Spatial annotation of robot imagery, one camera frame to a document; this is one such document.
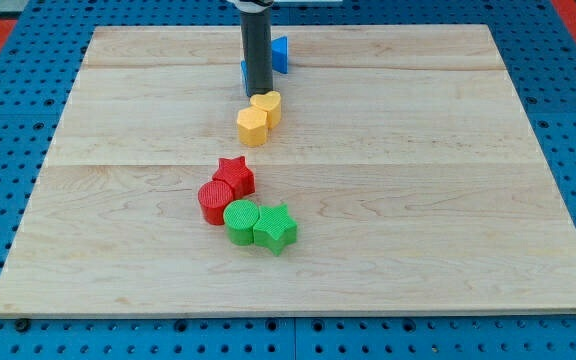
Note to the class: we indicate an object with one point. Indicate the light wooden board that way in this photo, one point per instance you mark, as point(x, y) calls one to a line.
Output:
point(404, 154)

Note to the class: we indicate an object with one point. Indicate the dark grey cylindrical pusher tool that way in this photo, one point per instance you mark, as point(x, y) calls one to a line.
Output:
point(256, 41)

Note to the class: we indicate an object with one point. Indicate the yellow hexagon block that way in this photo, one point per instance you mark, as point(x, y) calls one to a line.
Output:
point(252, 126)

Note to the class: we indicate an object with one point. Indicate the blue block behind tool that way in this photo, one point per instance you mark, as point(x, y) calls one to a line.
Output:
point(243, 68)

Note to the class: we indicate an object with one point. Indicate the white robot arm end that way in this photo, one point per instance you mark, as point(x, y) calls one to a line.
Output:
point(252, 6)

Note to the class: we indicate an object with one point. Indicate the red cylinder block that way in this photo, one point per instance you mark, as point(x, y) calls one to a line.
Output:
point(213, 197)

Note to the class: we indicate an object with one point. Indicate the blue triangle block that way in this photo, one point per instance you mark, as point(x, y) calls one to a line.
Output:
point(280, 52)

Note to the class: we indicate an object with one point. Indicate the red star block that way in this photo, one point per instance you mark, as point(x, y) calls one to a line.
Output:
point(236, 174)

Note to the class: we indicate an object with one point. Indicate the green cylinder block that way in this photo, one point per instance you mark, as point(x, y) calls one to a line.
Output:
point(239, 217)

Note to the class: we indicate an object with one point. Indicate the yellow heart block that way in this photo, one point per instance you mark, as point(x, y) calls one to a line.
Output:
point(271, 103)

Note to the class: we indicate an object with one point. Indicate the green star block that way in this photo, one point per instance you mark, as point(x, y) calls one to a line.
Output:
point(275, 229)

